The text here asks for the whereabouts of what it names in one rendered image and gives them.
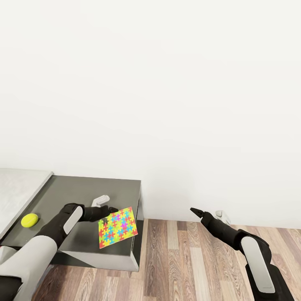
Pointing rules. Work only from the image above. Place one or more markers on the jigsaw puzzle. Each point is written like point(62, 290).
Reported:
point(121, 225)

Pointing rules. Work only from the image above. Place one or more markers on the swivel chair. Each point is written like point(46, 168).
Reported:
point(7, 252)

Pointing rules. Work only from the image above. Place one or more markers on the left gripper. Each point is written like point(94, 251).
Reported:
point(99, 213)

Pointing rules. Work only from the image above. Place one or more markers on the tennis ball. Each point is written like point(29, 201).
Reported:
point(29, 220)

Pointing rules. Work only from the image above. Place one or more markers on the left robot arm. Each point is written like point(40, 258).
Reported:
point(20, 274)

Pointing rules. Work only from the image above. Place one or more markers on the desk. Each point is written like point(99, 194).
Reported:
point(24, 192)

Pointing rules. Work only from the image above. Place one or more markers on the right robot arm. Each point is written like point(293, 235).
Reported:
point(266, 280)

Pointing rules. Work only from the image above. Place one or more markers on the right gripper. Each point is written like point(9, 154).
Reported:
point(214, 226)

